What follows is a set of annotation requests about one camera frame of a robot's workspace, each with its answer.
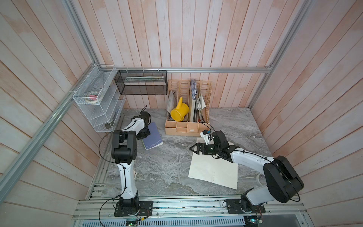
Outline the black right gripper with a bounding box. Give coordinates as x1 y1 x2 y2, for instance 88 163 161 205
189 143 221 155

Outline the purple notebook green spine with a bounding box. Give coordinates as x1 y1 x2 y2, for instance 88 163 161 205
142 122 163 150

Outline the cream notebook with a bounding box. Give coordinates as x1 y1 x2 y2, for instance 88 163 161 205
188 146 238 190

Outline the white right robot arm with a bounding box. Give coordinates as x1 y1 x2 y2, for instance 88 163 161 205
190 130 304 214

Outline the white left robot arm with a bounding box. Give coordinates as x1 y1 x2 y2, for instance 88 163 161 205
111 111 151 213

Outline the yellow plastic watering can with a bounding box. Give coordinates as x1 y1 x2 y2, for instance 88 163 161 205
170 97 190 122

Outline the grey folder in organizer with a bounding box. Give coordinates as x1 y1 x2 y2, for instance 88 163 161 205
166 90 177 114

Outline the illustrated book in organizer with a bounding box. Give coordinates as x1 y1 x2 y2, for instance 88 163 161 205
197 92 206 122

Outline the grey-green book in organizer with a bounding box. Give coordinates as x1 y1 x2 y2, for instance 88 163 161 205
189 79 198 123

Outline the peach plastic desk organizer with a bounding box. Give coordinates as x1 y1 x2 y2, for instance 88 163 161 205
164 80 212 137

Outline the tape roll on shelf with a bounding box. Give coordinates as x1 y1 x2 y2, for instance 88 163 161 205
85 90 103 104

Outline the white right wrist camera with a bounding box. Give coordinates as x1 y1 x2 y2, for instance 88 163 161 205
200 130 212 144

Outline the black mesh wall basket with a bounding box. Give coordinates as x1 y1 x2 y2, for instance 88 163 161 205
114 70 168 96

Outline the white wire wall shelf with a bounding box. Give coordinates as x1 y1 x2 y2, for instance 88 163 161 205
73 64 125 133

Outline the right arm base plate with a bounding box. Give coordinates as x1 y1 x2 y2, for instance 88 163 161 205
225 199 266 214

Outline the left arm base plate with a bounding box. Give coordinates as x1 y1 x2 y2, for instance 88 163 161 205
114 200 153 217

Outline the aluminium frame rail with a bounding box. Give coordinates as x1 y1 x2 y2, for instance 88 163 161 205
115 67 272 73

